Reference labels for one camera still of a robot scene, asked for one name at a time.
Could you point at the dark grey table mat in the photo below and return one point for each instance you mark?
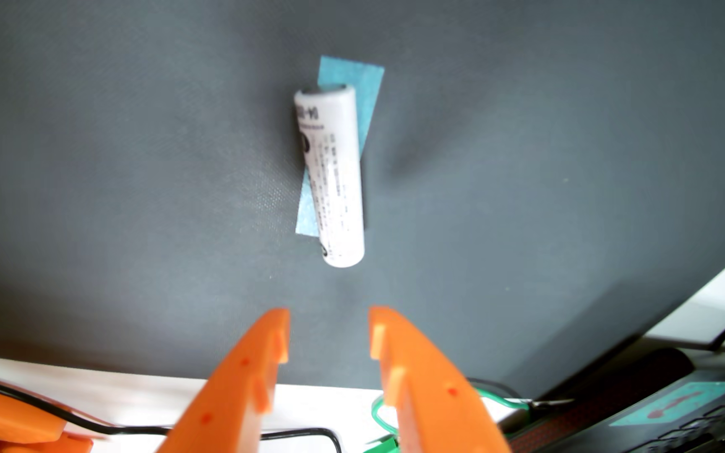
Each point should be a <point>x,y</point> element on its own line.
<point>117,189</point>

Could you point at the white cylindrical battery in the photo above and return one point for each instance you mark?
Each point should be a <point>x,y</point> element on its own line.
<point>334,182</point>

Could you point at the black Dell laptop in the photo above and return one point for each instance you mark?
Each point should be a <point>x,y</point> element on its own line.
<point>652,434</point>

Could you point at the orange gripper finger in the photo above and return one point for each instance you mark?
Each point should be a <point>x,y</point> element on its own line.
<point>432,396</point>
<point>230,396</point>

